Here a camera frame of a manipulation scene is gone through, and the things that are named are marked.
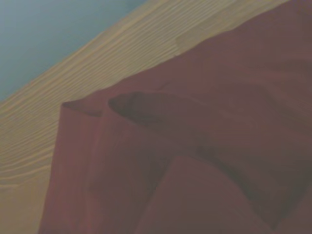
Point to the rust red shorts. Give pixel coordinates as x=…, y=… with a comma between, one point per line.
x=195, y=146

